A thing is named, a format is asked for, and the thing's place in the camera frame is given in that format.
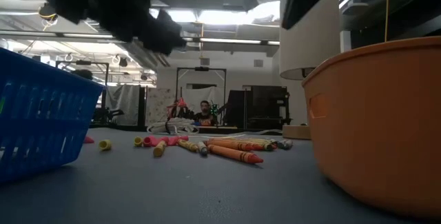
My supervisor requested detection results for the black gantry frame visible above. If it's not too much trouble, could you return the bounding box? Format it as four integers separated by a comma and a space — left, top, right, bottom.
175, 66, 227, 128

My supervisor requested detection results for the white patterned panel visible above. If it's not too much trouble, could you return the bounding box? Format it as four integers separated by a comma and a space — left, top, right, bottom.
144, 88, 173, 127

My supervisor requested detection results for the white shade wooden-base lamp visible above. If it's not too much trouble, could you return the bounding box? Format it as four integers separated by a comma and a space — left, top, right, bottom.
279, 0, 345, 141

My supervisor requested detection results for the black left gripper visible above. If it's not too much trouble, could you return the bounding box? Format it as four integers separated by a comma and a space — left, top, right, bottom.
23, 0, 187, 57

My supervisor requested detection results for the pile of crayons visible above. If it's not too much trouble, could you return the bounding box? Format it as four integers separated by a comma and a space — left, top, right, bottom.
206, 144, 265, 165

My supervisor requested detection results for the red-orange crayon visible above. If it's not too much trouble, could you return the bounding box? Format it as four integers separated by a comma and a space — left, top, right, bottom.
205, 139, 266, 152

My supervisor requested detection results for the orange plastic basket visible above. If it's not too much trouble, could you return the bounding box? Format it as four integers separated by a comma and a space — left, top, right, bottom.
301, 36, 441, 220

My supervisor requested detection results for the person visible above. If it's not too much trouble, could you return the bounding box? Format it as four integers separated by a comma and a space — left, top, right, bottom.
192, 99, 216, 127
72, 68, 94, 81

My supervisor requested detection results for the white lamp cable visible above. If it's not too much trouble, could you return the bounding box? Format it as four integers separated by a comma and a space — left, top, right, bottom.
147, 117, 287, 139

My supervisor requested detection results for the blue-grey table mat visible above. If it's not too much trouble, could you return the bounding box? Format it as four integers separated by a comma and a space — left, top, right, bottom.
0, 127, 441, 224

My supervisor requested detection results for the long ceiling light strip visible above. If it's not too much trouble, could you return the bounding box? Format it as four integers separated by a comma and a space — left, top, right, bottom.
0, 30, 282, 45

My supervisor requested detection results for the blue plastic basket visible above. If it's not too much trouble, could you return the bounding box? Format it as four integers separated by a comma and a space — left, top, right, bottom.
0, 47, 105, 183

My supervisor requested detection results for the yellow crayon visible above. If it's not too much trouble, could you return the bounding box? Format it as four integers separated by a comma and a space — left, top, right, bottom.
152, 140, 168, 159
176, 139, 200, 153

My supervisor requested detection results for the black cabinet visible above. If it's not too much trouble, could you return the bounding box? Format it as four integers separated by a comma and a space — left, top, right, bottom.
225, 85, 292, 131

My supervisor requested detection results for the white hanging sheet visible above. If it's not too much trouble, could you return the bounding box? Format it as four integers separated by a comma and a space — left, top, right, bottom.
105, 85, 141, 127

